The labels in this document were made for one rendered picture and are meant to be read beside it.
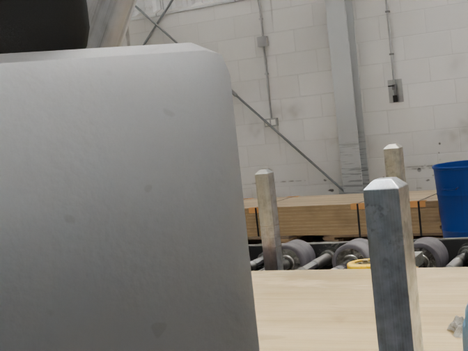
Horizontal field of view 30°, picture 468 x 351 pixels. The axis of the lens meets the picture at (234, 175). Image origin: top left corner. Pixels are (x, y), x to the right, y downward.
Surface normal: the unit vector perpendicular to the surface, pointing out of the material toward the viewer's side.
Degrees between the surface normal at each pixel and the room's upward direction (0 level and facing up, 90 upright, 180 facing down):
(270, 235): 90
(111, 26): 109
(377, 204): 90
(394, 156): 90
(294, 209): 90
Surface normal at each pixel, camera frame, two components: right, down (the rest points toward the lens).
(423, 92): -0.50, 0.11
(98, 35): 0.77, 0.25
